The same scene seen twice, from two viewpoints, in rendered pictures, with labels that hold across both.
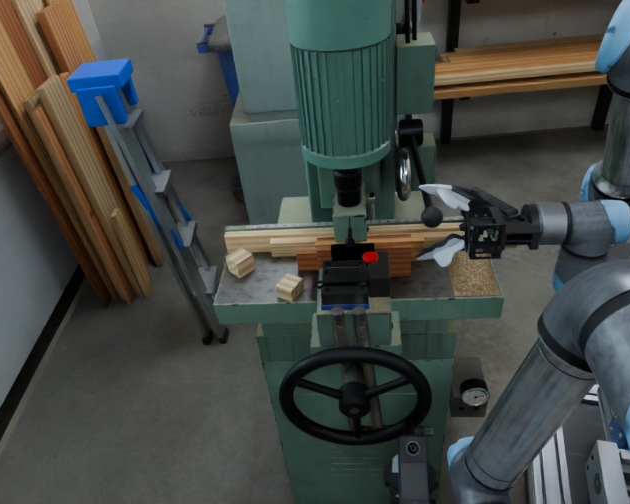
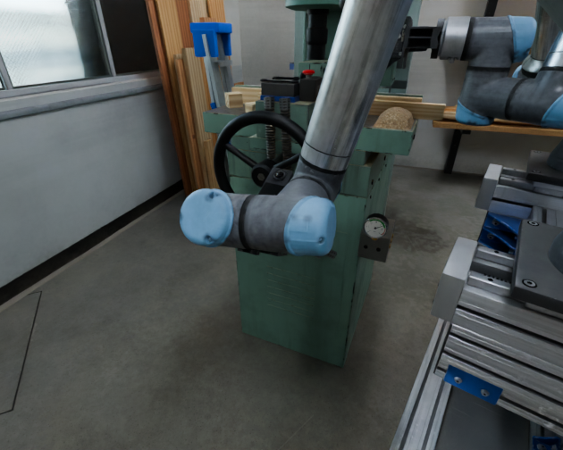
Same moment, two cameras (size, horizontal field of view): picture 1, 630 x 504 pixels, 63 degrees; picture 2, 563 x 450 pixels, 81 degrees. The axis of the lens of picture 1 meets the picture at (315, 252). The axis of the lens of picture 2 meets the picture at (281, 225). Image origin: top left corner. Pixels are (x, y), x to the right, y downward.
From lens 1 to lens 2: 63 cm
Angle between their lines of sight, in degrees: 16
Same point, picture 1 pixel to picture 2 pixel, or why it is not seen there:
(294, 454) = (244, 276)
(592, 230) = (491, 33)
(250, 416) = not seen: hidden behind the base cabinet
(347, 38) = not seen: outside the picture
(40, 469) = (107, 264)
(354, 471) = (283, 304)
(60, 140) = (187, 84)
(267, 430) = not seen: hidden behind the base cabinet
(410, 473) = (269, 189)
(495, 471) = (315, 137)
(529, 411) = (341, 35)
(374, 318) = (296, 110)
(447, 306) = (365, 136)
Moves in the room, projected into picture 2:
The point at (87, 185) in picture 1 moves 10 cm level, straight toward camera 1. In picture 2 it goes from (196, 117) to (194, 120)
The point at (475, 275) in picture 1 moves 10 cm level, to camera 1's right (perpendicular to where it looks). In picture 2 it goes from (393, 114) to (437, 116)
